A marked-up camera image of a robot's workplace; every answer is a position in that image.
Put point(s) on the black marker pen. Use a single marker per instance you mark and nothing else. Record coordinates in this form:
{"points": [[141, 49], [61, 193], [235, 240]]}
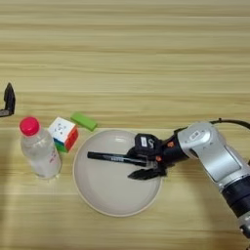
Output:
{"points": [[107, 157]]}

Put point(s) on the clear bottle with red cap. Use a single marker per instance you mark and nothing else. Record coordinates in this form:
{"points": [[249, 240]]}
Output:
{"points": [[40, 153]]}

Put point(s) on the multicoloured puzzle cube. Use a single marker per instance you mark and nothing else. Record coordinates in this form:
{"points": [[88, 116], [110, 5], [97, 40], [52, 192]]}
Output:
{"points": [[62, 128]]}

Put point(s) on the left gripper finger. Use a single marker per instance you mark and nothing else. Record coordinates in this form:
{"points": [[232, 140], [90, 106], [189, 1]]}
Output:
{"points": [[9, 97]]}

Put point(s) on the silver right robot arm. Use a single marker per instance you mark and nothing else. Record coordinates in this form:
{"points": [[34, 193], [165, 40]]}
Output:
{"points": [[215, 156]]}

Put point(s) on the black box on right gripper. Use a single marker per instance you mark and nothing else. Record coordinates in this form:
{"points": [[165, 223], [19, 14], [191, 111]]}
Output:
{"points": [[146, 143]]}

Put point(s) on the round beige plate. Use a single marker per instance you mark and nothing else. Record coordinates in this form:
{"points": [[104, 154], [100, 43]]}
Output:
{"points": [[110, 195]]}

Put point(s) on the green rectangular block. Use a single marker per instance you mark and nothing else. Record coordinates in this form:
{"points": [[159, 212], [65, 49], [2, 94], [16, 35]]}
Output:
{"points": [[84, 121]]}

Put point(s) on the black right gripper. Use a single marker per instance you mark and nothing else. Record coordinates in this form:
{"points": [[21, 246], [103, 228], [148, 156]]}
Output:
{"points": [[172, 151]]}

